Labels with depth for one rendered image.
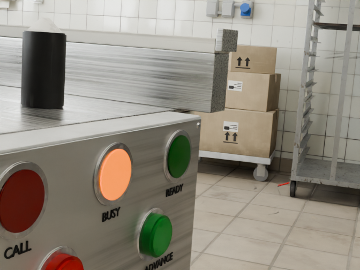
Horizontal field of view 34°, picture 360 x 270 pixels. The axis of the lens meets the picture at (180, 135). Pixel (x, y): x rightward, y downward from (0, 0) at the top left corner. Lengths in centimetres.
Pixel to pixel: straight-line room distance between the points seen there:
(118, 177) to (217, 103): 15
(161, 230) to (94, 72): 18
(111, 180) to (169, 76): 15
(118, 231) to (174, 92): 15
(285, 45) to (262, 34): 18
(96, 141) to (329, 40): 392
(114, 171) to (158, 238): 7
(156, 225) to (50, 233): 10
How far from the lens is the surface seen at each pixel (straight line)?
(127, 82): 51
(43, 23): 44
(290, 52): 427
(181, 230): 46
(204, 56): 47
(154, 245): 40
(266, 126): 386
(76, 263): 34
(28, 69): 44
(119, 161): 36
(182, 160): 43
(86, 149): 34
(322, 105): 425
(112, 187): 36
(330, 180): 354
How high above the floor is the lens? 90
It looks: 9 degrees down
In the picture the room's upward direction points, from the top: 4 degrees clockwise
